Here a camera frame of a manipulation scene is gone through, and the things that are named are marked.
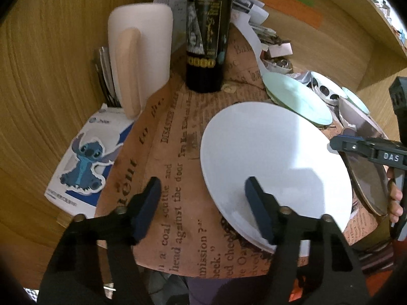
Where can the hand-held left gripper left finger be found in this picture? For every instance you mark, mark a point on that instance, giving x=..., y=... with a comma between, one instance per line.
x=148, y=204

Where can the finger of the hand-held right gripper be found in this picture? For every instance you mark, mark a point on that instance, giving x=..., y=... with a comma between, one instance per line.
x=349, y=146

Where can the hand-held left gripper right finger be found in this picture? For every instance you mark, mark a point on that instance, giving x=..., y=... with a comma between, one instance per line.
x=258, y=211

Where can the dark brown plate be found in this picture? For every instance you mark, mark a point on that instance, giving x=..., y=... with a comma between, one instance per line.
x=365, y=181

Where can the large white plate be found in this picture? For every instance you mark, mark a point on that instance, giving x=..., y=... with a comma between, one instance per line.
x=270, y=152

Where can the person's right hand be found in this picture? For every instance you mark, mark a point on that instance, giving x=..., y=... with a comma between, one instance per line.
x=395, y=201

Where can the brown newspaper print paper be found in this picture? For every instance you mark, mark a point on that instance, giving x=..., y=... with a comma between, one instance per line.
x=171, y=197

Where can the pale pink plate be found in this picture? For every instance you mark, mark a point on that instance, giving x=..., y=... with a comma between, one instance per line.
x=362, y=120

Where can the white bowl with black dots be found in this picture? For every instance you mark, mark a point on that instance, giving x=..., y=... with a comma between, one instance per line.
x=327, y=81

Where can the light green plate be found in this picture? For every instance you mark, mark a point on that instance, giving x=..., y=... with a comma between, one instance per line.
x=295, y=98

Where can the silver plastic wrapper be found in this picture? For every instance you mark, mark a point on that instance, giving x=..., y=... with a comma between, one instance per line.
x=300, y=77

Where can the wooden shelf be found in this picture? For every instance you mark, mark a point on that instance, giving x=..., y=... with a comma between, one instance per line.
x=375, y=16

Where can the purple clothing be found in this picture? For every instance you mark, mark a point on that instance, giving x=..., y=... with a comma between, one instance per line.
x=206, y=292

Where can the white box with cartoon sticker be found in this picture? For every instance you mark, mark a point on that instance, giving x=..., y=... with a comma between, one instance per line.
x=95, y=124

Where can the bowl of glass beads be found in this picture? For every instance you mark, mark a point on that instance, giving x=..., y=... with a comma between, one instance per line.
x=281, y=63

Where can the white cardboard band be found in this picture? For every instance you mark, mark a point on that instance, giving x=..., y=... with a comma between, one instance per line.
x=281, y=50

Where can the orange paper note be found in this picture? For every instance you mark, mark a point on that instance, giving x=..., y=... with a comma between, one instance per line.
x=295, y=11

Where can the long white paper strip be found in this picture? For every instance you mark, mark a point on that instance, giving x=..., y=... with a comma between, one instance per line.
x=254, y=39

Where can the dark wine bottle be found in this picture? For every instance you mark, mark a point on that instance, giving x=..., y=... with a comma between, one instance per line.
x=203, y=70

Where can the pile of printed papers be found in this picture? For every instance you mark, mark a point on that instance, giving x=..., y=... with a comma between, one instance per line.
x=241, y=3

